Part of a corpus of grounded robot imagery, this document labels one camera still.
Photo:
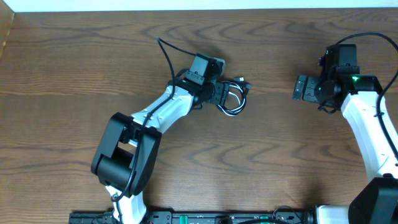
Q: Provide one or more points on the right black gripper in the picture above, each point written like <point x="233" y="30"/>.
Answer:
<point x="308" y="93"/>

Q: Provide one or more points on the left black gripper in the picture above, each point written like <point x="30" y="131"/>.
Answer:
<point x="221" y="94"/>

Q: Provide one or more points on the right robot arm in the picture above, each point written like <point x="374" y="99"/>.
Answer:
<point x="341" y="87"/>

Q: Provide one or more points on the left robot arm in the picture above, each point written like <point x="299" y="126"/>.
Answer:
<point x="125" y="158"/>

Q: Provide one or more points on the cardboard panel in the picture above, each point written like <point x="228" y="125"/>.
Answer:
<point x="6" y="20"/>

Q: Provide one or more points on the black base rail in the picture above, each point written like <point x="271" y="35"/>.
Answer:
<point x="162" y="217"/>

